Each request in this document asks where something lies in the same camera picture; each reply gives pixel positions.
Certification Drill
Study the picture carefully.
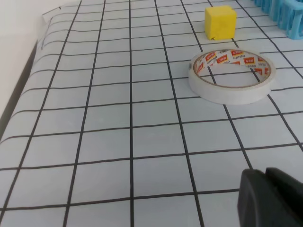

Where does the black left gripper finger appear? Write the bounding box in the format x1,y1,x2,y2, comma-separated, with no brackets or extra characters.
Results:
237,167,303,227

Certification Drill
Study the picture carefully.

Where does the white grid-pattern cloth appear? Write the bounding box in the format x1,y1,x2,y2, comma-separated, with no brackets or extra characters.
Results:
0,0,303,227

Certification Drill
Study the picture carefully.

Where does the blue test tube rack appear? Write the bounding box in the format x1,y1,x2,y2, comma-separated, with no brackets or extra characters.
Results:
253,0,303,40

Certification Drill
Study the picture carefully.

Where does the left white tape roll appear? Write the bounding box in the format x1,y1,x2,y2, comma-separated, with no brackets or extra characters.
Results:
188,48,276,105

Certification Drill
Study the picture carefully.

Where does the yellow foam cube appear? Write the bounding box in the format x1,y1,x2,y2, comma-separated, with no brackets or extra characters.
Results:
205,5,237,40

